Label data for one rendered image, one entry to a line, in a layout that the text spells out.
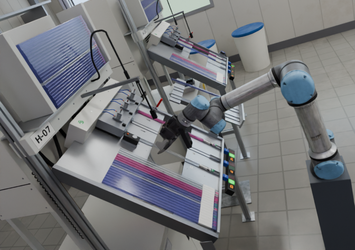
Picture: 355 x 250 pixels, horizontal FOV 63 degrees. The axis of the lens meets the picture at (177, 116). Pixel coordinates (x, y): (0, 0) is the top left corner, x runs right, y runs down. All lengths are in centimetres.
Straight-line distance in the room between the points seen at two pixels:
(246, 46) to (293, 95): 314
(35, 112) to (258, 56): 354
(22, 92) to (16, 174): 34
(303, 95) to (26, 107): 106
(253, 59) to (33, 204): 357
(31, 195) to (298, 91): 116
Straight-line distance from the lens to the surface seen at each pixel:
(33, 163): 120
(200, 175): 146
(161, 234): 154
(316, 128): 131
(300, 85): 117
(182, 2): 492
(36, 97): 121
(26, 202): 146
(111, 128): 141
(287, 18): 490
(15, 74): 121
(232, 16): 487
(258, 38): 429
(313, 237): 210
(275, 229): 217
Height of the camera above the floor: 168
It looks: 25 degrees down
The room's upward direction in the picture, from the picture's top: 24 degrees counter-clockwise
